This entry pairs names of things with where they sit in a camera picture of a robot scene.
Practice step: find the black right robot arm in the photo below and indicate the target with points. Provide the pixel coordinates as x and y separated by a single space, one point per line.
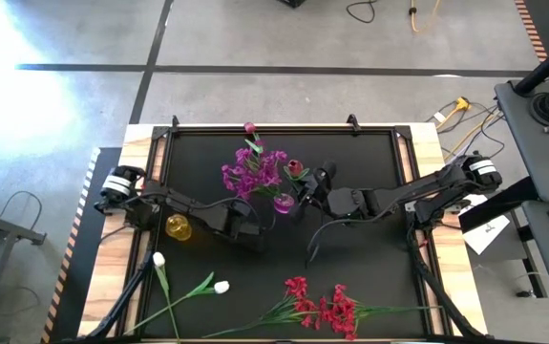
398 193

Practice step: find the purple artificial flower bunch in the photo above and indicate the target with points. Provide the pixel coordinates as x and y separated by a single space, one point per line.
255 174

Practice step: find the black round post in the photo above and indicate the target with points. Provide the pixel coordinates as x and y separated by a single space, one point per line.
548 64

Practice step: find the purple ribbed glass vase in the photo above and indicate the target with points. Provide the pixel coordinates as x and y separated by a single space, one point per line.
283 204

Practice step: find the grey metal stand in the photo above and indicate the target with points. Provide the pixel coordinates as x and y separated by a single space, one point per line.
2 229

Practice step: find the pink artificial tulip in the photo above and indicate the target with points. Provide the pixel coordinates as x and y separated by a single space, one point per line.
249 127

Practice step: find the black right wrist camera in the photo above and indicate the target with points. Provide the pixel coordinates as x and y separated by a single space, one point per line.
327 171

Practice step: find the white artificial tulip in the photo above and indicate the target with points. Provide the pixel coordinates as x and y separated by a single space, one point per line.
221 286
158 259

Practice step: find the white paper sheet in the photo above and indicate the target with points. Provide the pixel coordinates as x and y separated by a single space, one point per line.
489 231

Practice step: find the grey side table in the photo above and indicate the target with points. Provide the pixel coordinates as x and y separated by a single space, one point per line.
536 157

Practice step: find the dark red artificial tulip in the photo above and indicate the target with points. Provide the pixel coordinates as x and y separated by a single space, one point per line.
295 167

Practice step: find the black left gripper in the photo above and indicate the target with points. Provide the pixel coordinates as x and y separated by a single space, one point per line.
240 217

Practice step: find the yellow extension plug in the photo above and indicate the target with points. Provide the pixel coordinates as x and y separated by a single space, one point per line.
461 102

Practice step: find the yellow textured glass vase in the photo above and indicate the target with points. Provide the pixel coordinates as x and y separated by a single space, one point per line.
178 227

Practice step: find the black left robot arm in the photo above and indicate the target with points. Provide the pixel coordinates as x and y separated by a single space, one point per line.
174 200

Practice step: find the black work mat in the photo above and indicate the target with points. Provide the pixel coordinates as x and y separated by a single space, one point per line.
159 143

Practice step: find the striped hazard tape strip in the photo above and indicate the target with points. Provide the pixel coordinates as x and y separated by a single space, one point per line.
71 239
532 31

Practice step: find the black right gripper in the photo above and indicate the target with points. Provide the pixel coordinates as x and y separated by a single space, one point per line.
322 196

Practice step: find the red artificial flower bunch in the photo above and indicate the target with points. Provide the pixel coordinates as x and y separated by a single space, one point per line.
343 310
298 289

